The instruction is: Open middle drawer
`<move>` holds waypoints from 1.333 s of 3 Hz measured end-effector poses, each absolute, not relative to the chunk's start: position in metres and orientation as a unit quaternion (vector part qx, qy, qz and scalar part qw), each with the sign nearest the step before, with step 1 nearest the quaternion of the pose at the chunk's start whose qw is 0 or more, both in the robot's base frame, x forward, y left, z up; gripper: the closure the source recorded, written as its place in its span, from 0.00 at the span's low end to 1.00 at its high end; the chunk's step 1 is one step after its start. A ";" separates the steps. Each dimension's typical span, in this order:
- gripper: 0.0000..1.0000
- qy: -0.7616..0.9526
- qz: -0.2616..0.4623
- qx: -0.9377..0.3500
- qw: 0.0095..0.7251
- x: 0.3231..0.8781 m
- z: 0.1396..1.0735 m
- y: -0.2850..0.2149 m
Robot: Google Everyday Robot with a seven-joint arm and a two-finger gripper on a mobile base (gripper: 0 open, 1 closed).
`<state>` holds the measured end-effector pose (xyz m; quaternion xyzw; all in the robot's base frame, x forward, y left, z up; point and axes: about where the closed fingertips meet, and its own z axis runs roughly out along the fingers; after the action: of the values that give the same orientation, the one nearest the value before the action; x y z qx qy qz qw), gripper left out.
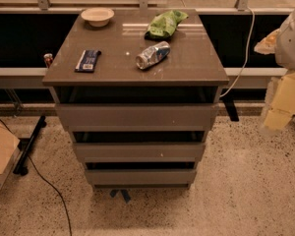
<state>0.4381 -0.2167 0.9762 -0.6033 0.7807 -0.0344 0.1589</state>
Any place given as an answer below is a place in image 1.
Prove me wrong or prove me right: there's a grey drawer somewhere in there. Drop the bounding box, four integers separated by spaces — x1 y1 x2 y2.
85 169 196 186
73 143 206 162
56 104 218 132

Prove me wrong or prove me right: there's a crushed silver soda can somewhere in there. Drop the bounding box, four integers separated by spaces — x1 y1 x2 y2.
136 41 171 70

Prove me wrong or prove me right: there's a black floor cable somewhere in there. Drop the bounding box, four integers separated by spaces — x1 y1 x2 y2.
0 110 73 236

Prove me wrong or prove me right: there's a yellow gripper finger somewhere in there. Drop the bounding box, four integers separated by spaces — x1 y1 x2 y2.
261 72 295 131

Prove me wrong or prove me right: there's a red soda can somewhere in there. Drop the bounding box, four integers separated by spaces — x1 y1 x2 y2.
43 53 53 68

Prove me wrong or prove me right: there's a grey drawer cabinet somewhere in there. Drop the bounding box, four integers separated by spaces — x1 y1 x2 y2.
42 10 228 189

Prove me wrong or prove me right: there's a white cable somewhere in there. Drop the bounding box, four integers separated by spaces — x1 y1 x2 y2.
219 6 256 99

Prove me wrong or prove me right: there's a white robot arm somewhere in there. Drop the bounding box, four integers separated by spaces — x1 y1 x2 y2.
262 9 295 132

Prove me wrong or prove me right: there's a black post right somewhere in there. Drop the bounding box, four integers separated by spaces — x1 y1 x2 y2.
221 92 239 122

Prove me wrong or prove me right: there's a blue snack packet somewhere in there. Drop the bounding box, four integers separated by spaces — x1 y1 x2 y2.
75 50 101 73

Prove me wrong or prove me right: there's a white paper bowl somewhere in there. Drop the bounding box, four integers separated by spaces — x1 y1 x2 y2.
81 8 114 28

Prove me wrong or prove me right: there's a green chip bag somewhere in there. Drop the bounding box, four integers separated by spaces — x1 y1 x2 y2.
145 10 189 40

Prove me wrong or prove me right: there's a black stand leg left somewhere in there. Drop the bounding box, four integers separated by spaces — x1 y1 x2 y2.
13 116 46 176

